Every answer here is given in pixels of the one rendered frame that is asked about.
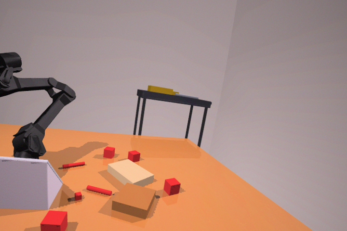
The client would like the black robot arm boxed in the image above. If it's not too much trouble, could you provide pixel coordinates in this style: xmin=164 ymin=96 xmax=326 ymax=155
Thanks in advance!
xmin=0 ymin=52 xmax=76 ymax=159

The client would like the orange square block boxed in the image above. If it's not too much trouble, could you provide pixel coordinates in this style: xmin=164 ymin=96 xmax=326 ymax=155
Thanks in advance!
xmin=112 ymin=183 xmax=156 ymax=219

